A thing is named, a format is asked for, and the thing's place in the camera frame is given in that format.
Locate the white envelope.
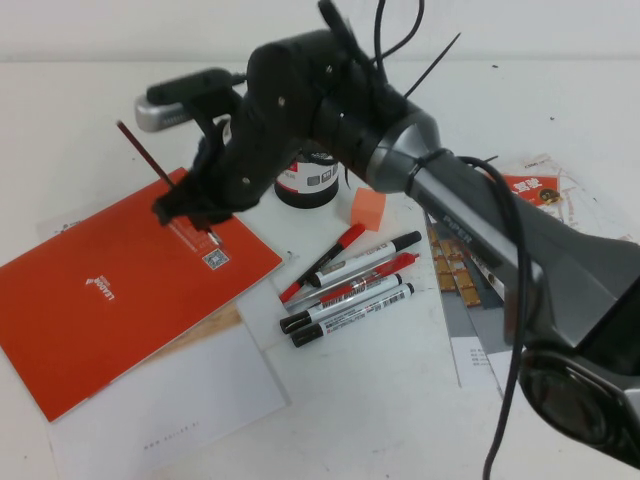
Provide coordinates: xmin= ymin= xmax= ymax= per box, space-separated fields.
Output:
xmin=47 ymin=302 xmax=293 ymax=472

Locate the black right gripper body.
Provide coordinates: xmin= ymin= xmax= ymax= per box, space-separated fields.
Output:
xmin=193 ymin=98 xmax=302 ymax=212

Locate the black mesh pen holder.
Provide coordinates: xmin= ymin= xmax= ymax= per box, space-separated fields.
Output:
xmin=273 ymin=147 xmax=342 ymax=211

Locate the lower grey black marker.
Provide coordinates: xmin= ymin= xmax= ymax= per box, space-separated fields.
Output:
xmin=290 ymin=282 xmax=417 ymax=350

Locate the black cable tie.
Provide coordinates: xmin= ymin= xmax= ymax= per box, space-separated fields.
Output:
xmin=403 ymin=32 xmax=463 ymax=99

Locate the red orange notebook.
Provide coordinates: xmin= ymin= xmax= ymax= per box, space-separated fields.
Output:
xmin=0 ymin=167 xmax=285 ymax=424

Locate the orange foam cube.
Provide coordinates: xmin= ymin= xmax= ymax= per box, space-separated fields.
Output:
xmin=349 ymin=187 xmax=388 ymax=234

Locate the white marker black cap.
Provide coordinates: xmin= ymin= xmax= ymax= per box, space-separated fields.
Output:
xmin=312 ymin=230 xmax=423 ymax=288

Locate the brochure with grey photo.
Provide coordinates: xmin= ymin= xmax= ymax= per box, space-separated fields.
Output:
xmin=422 ymin=207 xmax=501 ymax=389

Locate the book with map cover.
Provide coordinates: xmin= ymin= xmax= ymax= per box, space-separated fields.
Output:
xmin=499 ymin=156 xmax=640 ymax=242

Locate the slim red black pen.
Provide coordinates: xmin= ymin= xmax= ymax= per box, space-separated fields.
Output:
xmin=278 ymin=223 xmax=367 ymax=304

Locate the red clear gel pen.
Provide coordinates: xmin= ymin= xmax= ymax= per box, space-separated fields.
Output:
xmin=282 ymin=251 xmax=421 ymax=308

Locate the dark red pencil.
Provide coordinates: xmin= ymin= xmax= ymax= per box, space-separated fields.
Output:
xmin=115 ymin=120 xmax=224 ymax=247

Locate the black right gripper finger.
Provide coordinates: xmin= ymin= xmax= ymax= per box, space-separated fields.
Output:
xmin=152 ymin=169 xmax=202 ymax=227
xmin=187 ymin=201 xmax=237 ymax=234

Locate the grey marker black cap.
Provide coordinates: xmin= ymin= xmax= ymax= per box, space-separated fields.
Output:
xmin=278 ymin=273 xmax=405 ymax=335

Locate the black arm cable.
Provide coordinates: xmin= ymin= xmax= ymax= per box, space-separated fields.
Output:
xmin=369 ymin=0 xmax=534 ymax=480

